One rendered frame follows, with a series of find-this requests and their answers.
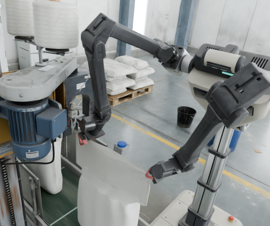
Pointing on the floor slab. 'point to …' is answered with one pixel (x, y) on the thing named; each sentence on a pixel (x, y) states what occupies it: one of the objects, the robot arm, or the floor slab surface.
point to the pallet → (113, 101)
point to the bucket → (185, 116)
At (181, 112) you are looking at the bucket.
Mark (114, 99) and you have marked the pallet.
